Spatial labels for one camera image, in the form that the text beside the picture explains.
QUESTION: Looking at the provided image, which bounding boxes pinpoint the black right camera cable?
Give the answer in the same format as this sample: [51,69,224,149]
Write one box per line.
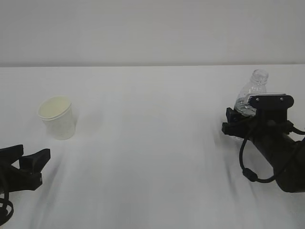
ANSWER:
[239,112,305,184]

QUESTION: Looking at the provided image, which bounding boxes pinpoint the clear water bottle green label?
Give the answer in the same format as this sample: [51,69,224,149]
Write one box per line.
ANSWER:
[232,69,269,141]

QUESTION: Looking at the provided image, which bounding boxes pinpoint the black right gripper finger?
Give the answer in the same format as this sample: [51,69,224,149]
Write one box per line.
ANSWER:
[225,107,245,123]

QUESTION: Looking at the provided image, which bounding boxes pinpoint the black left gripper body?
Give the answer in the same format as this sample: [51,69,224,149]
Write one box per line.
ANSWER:
[0,166,42,192]

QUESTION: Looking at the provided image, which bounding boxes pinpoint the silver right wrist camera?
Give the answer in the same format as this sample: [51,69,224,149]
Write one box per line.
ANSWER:
[246,93,294,111]

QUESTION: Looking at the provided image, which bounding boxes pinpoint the white paper cup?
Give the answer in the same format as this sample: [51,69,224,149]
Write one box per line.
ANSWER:
[38,96,75,140]

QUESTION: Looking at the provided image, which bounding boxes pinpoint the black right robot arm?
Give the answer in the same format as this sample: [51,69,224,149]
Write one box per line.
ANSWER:
[222,107,305,193]

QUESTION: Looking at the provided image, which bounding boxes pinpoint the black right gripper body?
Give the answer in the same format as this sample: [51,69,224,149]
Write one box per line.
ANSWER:
[222,111,293,139]

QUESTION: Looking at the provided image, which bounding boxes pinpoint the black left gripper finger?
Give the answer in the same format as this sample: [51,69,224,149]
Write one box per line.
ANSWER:
[0,145,23,167]
[19,148,51,174]

